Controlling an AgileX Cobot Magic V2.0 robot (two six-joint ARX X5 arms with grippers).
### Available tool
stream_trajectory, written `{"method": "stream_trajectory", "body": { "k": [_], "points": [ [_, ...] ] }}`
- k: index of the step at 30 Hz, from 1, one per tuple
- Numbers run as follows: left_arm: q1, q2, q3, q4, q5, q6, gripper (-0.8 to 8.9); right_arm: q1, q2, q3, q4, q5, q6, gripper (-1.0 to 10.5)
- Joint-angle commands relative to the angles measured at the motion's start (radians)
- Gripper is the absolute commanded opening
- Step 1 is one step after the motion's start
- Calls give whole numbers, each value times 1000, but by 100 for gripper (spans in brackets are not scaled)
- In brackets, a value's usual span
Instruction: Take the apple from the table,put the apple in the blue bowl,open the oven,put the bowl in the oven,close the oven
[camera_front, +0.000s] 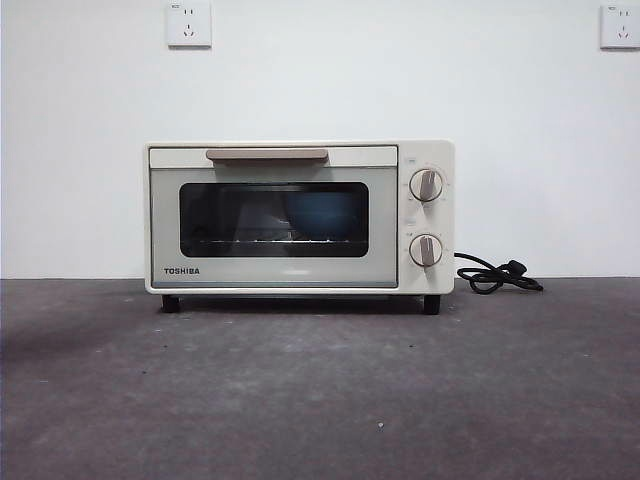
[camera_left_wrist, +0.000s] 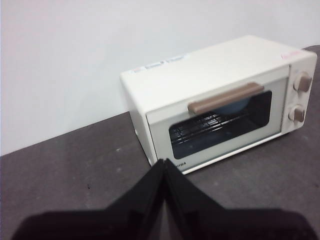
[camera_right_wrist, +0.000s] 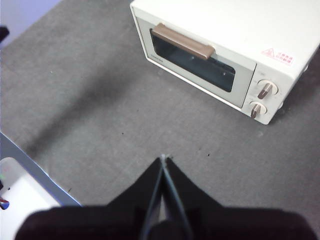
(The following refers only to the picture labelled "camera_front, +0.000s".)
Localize blue ribbed bowl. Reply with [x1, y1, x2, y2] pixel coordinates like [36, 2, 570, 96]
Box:
[284, 192, 357, 240]

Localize glass oven door with handle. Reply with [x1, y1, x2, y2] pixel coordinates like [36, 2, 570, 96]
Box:
[148, 144, 400, 290]

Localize beige oven knob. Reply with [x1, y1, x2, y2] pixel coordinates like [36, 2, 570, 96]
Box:
[408, 168, 444, 203]
[408, 233, 444, 267]

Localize cream toaster oven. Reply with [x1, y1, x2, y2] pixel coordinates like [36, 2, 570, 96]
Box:
[144, 139, 456, 315]

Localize metal oven wire rack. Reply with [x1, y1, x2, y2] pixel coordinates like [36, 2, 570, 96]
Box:
[199, 237, 351, 247]

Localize black oven power cable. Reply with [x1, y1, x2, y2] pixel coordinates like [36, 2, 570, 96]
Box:
[452, 249, 545, 295]

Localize white wall socket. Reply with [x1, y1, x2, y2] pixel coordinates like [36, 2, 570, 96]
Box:
[167, 1, 213, 50]
[599, 3, 640, 50]

